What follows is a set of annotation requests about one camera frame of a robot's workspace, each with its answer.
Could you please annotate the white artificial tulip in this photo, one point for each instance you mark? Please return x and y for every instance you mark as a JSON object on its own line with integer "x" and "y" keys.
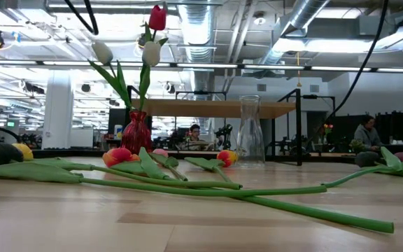
{"x": 151, "y": 53}
{"x": 102, "y": 52}

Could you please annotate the wooden shelf with black legs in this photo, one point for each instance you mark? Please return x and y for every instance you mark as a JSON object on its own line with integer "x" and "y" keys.
{"x": 205, "y": 108}

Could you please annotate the person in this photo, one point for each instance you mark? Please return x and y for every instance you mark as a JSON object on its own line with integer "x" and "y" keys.
{"x": 194, "y": 134}
{"x": 367, "y": 134}

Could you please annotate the yellow and red artificial tulip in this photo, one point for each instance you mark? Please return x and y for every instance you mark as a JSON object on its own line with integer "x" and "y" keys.
{"x": 226, "y": 158}

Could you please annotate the clear glass vase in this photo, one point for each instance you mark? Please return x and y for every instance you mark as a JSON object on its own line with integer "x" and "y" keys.
{"x": 250, "y": 140}

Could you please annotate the long ceiling light strip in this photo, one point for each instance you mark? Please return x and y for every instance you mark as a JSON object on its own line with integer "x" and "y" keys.
{"x": 205, "y": 65}

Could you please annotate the red glass vase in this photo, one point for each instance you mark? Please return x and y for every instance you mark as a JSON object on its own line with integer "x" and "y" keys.
{"x": 136, "y": 134}

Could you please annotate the black computer monitor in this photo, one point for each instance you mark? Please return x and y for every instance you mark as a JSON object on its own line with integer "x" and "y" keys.
{"x": 115, "y": 119}

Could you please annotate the orange artificial tulip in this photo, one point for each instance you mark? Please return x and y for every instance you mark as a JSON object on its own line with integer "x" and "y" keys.
{"x": 117, "y": 156}

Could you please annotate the distant flower bouquet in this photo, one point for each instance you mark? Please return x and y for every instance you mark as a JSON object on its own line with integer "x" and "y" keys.
{"x": 328, "y": 127}

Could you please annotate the white building pillar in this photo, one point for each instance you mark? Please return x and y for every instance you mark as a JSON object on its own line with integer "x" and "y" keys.
{"x": 58, "y": 112}

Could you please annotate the green potted plant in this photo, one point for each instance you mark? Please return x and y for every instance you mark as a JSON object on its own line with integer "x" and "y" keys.
{"x": 356, "y": 145}

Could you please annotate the black storage cabinets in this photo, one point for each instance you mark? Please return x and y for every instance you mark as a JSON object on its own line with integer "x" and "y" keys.
{"x": 401, "y": 127}

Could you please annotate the silver ventilation duct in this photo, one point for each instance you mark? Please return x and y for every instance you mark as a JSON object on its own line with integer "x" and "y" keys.
{"x": 197, "y": 28}
{"x": 306, "y": 12}

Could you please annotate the black aluminium table frame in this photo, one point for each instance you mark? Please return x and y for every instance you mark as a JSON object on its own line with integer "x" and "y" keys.
{"x": 82, "y": 153}

